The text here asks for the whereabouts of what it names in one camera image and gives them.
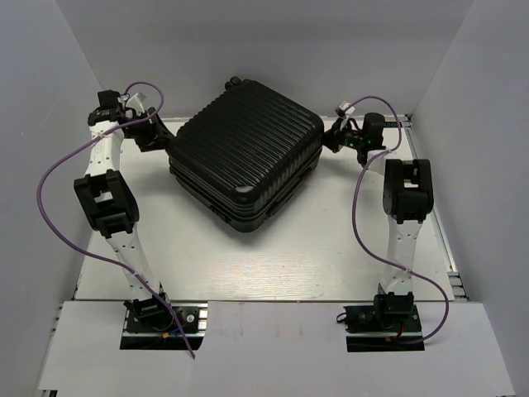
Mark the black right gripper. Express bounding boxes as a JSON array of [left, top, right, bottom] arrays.
[[315, 117, 365, 152]]

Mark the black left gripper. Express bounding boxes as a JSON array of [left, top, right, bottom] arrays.
[[125, 107, 175, 152]]

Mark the black hard-shell suitcase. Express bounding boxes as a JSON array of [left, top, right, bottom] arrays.
[[166, 76, 324, 233]]

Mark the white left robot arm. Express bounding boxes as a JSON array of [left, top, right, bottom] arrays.
[[74, 90, 171, 304]]

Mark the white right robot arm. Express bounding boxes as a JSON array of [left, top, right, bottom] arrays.
[[323, 109, 434, 330]]

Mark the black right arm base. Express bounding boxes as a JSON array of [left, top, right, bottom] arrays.
[[336, 304, 425, 353]]

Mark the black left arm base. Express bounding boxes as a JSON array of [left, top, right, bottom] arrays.
[[119, 299, 207, 351]]

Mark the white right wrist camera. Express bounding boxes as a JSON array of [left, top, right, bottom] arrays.
[[335, 101, 355, 123]]

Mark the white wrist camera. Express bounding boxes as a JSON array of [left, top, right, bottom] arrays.
[[120, 92, 146, 118], [335, 101, 355, 123]]

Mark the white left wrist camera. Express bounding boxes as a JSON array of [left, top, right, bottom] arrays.
[[120, 92, 146, 118]]

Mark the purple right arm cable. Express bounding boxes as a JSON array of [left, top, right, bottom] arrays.
[[336, 95, 450, 342]]

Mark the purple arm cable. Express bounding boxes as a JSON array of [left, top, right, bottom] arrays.
[[336, 95, 450, 342], [36, 80, 198, 361]]

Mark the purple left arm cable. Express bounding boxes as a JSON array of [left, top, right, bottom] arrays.
[[36, 80, 198, 361]]

